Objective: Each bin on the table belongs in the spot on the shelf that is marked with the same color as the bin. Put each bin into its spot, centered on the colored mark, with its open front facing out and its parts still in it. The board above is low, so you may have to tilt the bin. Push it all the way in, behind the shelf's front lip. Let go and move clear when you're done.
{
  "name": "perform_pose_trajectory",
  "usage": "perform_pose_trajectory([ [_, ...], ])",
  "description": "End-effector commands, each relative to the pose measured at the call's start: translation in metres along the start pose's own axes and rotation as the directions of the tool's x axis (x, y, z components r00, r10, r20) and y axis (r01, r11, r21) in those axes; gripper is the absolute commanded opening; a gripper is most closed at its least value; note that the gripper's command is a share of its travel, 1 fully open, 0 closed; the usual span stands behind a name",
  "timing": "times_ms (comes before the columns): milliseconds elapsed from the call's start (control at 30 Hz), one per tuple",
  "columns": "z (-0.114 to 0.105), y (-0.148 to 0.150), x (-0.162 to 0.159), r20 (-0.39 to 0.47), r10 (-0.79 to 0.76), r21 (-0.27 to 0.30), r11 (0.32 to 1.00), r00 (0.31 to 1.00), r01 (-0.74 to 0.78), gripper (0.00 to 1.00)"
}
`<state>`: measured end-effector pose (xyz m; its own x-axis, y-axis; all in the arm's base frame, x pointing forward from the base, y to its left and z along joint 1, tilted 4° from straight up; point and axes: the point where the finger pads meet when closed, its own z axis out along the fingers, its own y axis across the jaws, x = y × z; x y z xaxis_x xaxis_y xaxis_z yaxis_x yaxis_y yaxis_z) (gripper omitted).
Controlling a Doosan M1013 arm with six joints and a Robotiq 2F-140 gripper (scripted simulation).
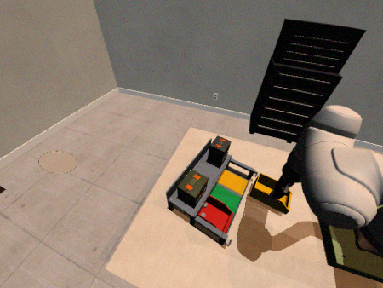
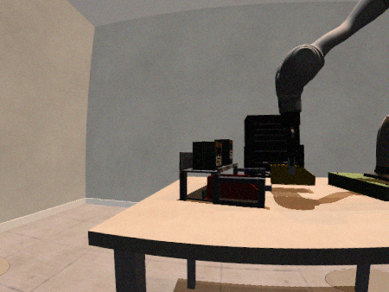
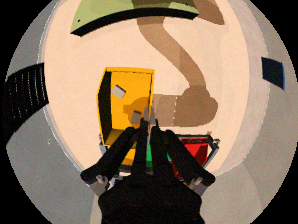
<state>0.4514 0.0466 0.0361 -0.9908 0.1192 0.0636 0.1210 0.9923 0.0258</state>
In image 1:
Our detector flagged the red bin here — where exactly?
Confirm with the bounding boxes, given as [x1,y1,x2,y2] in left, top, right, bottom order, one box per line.
[197,195,233,233]

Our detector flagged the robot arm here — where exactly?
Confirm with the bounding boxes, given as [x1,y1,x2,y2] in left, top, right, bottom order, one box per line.
[287,106,383,258]

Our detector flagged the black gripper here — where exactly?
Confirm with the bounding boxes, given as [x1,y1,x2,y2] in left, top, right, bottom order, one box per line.
[266,162,300,203]

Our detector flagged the yellow bin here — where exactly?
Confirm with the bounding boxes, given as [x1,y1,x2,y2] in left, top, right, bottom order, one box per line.
[249,173,292,215]

